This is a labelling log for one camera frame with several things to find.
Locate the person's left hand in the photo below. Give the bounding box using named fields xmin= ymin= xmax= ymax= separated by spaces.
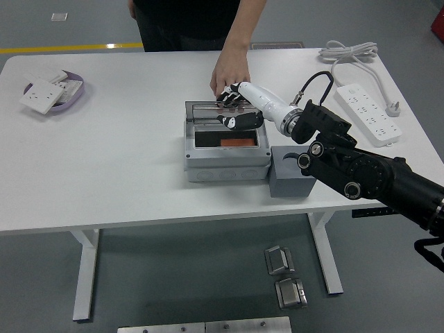
xmin=210 ymin=48 xmax=252 ymax=100

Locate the white power strip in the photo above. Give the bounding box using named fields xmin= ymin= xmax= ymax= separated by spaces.
xmin=334 ymin=83 xmax=402 ymax=148

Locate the white table leg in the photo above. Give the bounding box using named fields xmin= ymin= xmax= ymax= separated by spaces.
xmin=307 ymin=210 xmax=344 ymax=296
xmin=68 ymin=228 xmax=101 ymax=322

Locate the red object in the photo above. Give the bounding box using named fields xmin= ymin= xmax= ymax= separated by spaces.
xmin=429 ymin=6 xmax=444 ymax=34

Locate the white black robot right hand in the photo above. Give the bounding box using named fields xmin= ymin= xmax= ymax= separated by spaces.
xmin=215 ymin=81 xmax=296 ymax=131

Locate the white socket panel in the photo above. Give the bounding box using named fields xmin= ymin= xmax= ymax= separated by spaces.
xmin=19 ymin=78 xmax=66 ymax=114

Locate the black slotted bar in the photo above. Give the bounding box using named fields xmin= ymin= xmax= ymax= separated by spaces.
xmin=352 ymin=207 xmax=391 ymax=219

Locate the orange cylinder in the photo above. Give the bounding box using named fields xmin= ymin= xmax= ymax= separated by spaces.
xmin=220 ymin=138 xmax=255 ymax=147

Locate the white labelled panel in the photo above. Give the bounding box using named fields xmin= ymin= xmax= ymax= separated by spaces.
xmin=57 ymin=79 xmax=84 ymax=104

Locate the purple oval tray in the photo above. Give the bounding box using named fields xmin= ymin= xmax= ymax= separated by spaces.
xmin=22 ymin=71 xmax=86 ymax=112

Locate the grey cube block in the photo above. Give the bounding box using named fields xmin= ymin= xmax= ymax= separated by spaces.
xmin=269 ymin=144 xmax=317 ymax=198

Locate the white switch panel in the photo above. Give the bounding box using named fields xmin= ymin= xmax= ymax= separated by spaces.
xmin=23 ymin=65 xmax=69 ymax=85

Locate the grey junction box clear lid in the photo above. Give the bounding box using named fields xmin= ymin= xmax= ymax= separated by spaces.
xmin=182 ymin=100 xmax=272 ymax=183

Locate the metal plate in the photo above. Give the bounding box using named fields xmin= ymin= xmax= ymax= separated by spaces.
xmin=117 ymin=324 xmax=206 ymax=333

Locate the white power cable with plug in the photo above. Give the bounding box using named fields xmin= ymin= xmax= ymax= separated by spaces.
xmin=318 ymin=40 xmax=402 ymax=119

